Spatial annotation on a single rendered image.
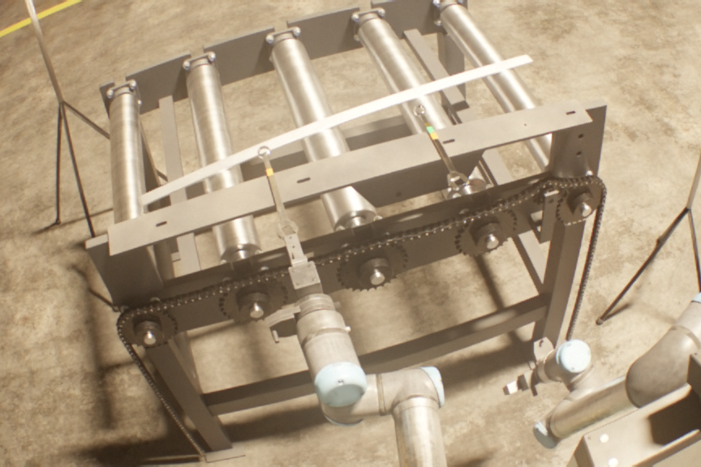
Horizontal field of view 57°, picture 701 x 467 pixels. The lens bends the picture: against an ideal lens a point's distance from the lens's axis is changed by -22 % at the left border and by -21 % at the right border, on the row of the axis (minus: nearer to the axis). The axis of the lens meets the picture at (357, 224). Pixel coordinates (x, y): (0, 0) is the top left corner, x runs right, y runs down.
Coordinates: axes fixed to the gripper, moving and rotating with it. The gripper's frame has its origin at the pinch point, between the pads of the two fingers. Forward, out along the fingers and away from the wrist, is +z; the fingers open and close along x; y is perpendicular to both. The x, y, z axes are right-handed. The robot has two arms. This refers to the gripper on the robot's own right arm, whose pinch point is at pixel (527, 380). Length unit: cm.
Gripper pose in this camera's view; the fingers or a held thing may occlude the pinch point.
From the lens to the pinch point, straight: 218.8
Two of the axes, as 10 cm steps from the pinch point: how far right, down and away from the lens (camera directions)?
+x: 9.1, -2.9, 2.9
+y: 3.6, 8.9, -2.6
